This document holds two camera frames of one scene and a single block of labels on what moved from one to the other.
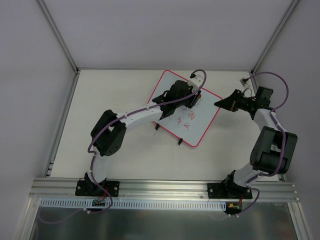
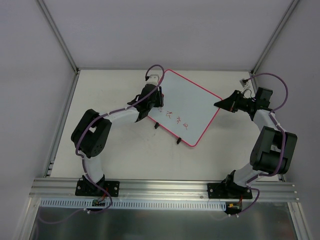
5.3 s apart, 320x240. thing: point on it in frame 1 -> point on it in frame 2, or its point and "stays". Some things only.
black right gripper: [235, 100] stays
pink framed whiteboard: [189, 124] stays
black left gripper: [195, 97] -> [144, 110]
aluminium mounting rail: [52, 188] stays
